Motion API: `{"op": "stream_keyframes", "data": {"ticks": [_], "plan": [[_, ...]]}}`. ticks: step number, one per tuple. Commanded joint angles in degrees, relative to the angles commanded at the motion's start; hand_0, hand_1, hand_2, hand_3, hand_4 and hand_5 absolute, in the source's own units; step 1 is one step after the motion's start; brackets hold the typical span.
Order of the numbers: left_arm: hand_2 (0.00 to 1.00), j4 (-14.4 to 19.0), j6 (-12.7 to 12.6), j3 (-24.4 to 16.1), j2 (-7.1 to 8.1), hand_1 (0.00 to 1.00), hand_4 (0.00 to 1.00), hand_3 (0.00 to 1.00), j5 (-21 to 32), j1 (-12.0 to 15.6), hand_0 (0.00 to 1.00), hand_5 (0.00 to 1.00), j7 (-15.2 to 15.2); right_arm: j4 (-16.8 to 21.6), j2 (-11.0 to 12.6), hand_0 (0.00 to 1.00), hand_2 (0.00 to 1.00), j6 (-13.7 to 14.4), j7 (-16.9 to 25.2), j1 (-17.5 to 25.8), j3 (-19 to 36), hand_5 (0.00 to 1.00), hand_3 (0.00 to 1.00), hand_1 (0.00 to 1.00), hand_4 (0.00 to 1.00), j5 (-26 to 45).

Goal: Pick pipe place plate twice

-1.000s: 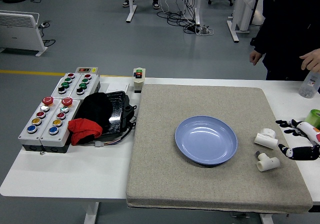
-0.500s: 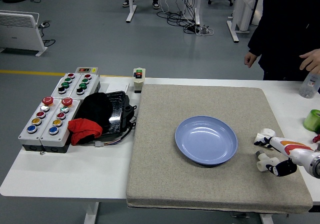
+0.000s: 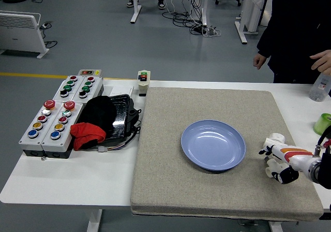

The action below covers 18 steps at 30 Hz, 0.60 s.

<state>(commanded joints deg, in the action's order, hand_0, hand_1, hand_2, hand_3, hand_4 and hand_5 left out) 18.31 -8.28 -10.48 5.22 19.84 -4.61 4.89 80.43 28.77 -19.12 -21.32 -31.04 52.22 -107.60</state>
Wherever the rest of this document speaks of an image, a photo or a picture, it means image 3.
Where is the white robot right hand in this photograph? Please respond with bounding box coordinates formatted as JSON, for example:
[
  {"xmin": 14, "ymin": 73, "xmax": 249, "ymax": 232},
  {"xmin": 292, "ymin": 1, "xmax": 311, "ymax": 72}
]
[{"xmin": 259, "ymin": 143, "xmax": 314, "ymax": 185}]

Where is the grey emergency stop button box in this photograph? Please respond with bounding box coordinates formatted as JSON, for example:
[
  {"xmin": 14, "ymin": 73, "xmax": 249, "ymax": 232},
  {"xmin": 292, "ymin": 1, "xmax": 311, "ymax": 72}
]
[
  {"xmin": 41, "ymin": 100, "xmax": 85, "ymax": 159},
  {"xmin": 19, "ymin": 99, "xmax": 63, "ymax": 157}
]

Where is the white desk frame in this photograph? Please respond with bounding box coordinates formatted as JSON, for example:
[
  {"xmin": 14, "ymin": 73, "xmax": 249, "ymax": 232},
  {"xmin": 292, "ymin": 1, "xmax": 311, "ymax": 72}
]
[{"xmin": 234, "ymin": 0, "xmax": 273, "ymax": 45}]

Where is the white table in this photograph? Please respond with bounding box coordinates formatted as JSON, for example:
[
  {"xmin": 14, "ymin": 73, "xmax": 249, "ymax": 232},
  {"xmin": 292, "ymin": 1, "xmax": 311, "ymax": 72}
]
[{"xmin": 0, "ymin": 79, "xmax": 331, "ymax": 232}]

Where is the white panel heater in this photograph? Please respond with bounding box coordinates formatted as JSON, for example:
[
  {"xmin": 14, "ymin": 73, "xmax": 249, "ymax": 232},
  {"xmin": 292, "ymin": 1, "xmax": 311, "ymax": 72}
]
[{"xmin": 0, "ymin": 10, "xmax": 50, "ymax": 60}]

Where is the glossy black foot pedal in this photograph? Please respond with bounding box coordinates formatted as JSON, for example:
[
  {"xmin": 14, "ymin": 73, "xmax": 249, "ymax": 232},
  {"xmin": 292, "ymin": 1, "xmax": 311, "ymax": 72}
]
[{"xmin": 103, "ymin": 94, "xmax": 143, "ymax": 142}]

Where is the person's right hand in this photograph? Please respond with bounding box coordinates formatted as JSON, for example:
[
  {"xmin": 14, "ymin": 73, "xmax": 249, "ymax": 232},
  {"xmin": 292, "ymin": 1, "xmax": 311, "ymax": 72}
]
[{"xmin": 252, "ymin": 53, "xmax": 267, "ymax": 70}]

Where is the tangle of floor cables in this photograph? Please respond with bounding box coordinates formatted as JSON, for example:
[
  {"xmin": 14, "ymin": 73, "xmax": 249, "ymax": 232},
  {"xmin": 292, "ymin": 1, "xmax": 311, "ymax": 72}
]
[{"xmin": 162, "ymin": 0, "xmax": 222, "ymax": 38}]

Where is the person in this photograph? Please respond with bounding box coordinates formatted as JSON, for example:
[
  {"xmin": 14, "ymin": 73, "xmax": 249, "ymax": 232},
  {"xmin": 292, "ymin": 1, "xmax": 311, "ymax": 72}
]
[{"xmin": 252, "ymin": 0, "xmax": 331, "ymax": 85}]

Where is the red cloth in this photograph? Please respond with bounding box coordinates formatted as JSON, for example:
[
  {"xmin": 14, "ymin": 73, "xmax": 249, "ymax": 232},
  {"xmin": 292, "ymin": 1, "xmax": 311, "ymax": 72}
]
[{"xmin": 70, "ymin": 122, "xmax": 108, "ymax": 151}]

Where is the clear plastic bottle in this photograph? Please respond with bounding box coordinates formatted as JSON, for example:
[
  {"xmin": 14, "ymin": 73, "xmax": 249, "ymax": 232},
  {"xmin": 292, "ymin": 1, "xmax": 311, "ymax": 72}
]
[{"xmin": 308, "ymin": 70, "xmax": 331, "ymax": 103}]

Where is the grey green-button control box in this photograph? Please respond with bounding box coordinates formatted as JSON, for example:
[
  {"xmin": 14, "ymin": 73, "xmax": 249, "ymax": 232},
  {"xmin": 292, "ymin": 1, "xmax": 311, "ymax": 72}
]
[
  {"xmin": 72, "ymin": 76, "xmax": 105, "ymax": 104},
  {"xmin": 52, "ymin": 75, "xmax": 85, "ymax": 102}
]

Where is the pedal wire bundle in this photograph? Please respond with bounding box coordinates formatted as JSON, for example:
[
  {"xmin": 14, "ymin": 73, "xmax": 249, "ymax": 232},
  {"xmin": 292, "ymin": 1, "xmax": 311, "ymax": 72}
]
[{"xmin": 90, "ymin": 124, "xmax": 142, "ymax": 153}]

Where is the small beige switch panel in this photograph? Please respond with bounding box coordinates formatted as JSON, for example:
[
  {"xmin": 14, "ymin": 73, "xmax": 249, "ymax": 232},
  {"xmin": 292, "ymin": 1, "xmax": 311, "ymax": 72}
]
[{"xmin": 78, "ymin": 69, "xmax": 103, "ymax": 78}]

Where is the black cloth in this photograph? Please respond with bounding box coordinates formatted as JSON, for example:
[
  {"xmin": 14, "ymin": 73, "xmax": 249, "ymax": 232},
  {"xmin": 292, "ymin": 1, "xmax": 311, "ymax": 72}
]
[{"xmin": 77, "ymin": 95, "xmax": 118, "ymax": 137}]

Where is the grey-brown table mat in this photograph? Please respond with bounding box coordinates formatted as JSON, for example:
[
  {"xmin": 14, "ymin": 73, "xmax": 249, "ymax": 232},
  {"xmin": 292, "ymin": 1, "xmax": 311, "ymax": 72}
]
[{"xmin": 130, "ymin": 86, "xmax": 324, "ymax": 222}]

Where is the white desk leg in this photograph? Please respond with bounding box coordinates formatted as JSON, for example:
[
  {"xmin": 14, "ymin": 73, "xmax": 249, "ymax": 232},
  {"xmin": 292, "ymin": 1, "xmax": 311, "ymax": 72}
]
[
  {"xmin": 200, "ymin": 0, "xmax": 209, "ymax": 27},
  {"xmin": 130, "ymin": 0, "xmax": 143, "ymax": 24}
]

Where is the beige start-stop switch box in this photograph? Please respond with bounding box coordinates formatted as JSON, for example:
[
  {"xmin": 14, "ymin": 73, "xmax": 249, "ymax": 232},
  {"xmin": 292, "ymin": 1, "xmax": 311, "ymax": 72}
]
[{"xmin": 137, "ymin": 70, "xmax": 152, "ymax": 97}]

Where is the person's left hand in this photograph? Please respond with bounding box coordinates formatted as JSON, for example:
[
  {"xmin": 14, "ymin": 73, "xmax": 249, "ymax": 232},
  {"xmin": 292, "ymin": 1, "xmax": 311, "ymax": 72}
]
[{"xmin": 310, "ymin": 50, "xmax": 331, "ymax": 71}]

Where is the blue plate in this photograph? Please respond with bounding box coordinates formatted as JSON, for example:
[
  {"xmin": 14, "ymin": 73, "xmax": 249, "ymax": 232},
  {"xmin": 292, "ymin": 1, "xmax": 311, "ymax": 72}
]
[{"xmin": 180, "ymin": 120, "xmax": 247, "ymax": 172}]

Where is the green tape roll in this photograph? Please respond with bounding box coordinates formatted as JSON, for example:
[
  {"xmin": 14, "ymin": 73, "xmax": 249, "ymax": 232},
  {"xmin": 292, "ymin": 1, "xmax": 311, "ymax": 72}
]
[{"xmin": 313, "ymin": 113, "xmax": 331, "ymax": 137}]

